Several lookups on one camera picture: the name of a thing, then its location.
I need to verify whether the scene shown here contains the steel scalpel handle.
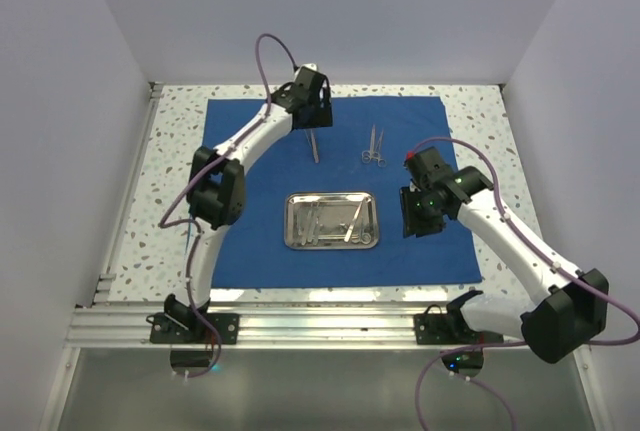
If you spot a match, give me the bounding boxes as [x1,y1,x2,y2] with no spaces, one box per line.
[300,203,315,246]

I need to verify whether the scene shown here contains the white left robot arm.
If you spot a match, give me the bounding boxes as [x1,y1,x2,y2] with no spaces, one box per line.
[160,63,333,344]

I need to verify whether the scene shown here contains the steel tweezers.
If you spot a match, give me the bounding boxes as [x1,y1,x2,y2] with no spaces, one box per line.
[304,129,320,164]

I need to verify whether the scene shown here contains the blue surgical drape cloth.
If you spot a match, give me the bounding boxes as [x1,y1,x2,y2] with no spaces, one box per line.
[212,96,481,289]

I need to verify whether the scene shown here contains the steel surgical scissors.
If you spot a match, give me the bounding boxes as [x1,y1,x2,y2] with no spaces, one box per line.
[361,125,380,164]

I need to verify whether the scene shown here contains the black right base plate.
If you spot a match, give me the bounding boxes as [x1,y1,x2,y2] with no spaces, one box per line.
[413,304,504,346]

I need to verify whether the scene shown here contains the stainless steel instrument tray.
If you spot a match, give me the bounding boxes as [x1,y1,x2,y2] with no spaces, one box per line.
[284,192,380,251]

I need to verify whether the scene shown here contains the steel hemostat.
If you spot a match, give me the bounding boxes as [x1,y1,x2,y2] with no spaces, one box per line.
[375,132,386,167]

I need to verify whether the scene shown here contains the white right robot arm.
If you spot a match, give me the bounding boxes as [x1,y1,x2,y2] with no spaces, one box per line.
[400,147,609,363]

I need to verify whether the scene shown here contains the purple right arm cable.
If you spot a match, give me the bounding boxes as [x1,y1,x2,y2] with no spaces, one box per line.
[414,136,640,431]

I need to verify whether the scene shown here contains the steel forceps clamp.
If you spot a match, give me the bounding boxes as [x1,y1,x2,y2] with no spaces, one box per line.
[343,200,372,245]

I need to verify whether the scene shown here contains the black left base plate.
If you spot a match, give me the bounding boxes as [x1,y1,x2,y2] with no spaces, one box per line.
[146,313,240,345]

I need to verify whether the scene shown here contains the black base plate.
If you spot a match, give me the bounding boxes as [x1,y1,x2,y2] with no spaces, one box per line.
[146,313,240,345]
[413,304,504,346]

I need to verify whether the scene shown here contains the aluminium frame rail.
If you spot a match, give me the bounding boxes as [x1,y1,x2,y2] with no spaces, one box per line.
[64,300,589,352]

